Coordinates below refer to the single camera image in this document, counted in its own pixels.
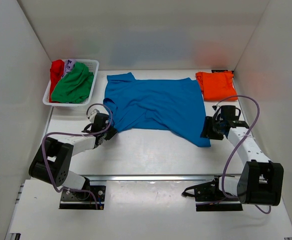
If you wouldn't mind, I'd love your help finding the blue t shirt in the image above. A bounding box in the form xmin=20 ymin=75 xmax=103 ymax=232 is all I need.
xmin=103 ymin=72 xmax=211 ymax=148

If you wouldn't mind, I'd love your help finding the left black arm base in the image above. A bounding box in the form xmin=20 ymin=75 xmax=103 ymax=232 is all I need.
xmin=59 ymin=183 xmax=106 ymax=211

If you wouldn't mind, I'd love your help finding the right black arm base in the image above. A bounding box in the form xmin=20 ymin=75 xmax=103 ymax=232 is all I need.
xmin=181 ymin=177 xmax=243 ymax=212

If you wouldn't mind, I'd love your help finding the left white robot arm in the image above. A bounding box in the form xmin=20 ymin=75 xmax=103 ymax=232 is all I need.
xmin=28 ymin=111 xmax=117 ymax=199

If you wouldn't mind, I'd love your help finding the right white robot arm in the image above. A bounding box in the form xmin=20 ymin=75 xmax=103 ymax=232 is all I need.
xmin=201 ymin=105 xmax=284 ymax=206

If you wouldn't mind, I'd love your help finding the folded orange t shirt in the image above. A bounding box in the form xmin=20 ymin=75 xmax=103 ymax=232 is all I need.
xmin=196 ymin=71 xmax=238 ymax=102

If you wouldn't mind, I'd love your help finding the green t shirt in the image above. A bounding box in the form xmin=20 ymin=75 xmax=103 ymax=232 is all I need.
xmin=50 ymin=62 xmax=94 ymax=104

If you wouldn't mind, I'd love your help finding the white plastic basket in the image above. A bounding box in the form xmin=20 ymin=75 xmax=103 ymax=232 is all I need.
xmin=42 ymin=59 xmax=99 ymax=107

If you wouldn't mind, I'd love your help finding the lilac t shirt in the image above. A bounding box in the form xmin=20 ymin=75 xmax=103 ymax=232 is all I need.
xmin=62 ymin=59 xmax=77 ymax=78

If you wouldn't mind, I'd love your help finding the red t shirt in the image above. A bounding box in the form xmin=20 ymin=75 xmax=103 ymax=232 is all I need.
xmin=49 ymin=59 xmax=64 ymax=103

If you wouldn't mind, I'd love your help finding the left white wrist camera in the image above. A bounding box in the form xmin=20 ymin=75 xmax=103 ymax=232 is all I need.
xmin=87 ymin=108 xmax=100 ymax=123

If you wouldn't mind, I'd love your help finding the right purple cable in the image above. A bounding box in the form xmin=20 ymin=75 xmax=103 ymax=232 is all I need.
xmin=196 ymin=95 xmax=272 ymax=215

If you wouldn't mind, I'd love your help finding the aluminium rail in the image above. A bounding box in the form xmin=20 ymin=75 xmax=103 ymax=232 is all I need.
xmin=32 ymin=107 xmax=251 ymax=182

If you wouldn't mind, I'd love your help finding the black tag at back wall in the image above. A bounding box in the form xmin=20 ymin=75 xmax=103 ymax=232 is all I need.
xmin=211 ymin=69 xmax=228 ymax=73

